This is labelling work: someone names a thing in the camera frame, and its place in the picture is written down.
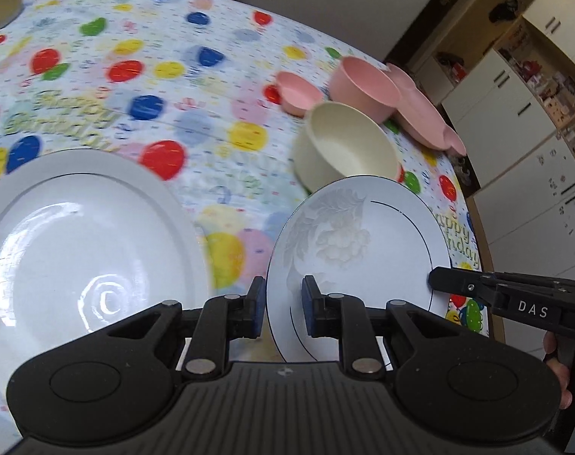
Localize white wall cabinet unit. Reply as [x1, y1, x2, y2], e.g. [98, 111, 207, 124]
[406, 0, 575, 342]

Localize small white floral plate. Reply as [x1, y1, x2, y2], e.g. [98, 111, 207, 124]
[266, 175, 453, 366]

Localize assorted jars and boxes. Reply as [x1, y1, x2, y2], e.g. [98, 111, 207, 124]
[498, 24, 575, 171]

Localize pink heart-shaped dish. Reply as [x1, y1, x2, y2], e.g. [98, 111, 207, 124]
[274, 71, 333, 117]

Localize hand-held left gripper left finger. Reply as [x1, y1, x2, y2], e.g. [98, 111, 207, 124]
[106, 276, 267, 381]

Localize cream bowl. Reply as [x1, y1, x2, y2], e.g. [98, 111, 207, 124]
[292, 101, 404, 195]

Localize person's right hand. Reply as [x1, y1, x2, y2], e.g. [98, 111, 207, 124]
[542, 331, 575, 409]

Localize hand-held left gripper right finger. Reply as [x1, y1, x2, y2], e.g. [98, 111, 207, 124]
[301, 275, 459, 381]

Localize balloon print tablecloth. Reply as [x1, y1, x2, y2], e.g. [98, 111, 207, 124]
[0, 0, 482, 455]

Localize pink bowl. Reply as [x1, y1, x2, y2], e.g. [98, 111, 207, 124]
[327, 55, 415, 124]

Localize large white plate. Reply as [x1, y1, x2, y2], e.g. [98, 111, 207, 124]
[0, 148, 213, 389]

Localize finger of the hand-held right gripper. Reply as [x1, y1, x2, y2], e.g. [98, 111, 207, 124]
[427, 267, 501, 312]

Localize pink mouse-shaped plate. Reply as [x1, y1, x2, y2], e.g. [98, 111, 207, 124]
[386, 63, 468, 157]

